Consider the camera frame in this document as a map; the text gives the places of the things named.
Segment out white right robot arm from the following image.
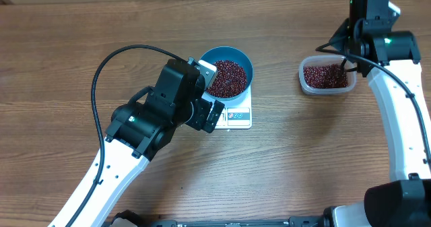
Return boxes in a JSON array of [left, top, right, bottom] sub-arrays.
[[331, 0, 430, 226]]

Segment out blue plastic bowl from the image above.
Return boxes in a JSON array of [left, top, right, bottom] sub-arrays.
[[201, 46, 254, 89]]

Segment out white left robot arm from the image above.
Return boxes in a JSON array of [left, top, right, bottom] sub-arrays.
[[50, 59, 224, 226]]

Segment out white kitchen scale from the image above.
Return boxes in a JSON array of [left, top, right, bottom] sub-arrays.
[[203, 86, 253, 130]]

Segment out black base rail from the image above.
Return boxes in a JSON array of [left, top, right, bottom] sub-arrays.
[[104, 208, 368, 227]]

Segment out red beans in bowl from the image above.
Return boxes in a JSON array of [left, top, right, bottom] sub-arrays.
[[207, 60, 247, 98]]

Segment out clear plastic bean container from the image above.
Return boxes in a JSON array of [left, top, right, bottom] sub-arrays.
[[298, 55, 357, 96]]

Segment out red adzuki beans in container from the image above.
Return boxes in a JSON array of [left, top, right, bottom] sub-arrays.
[[303, 64, 349, 89]]

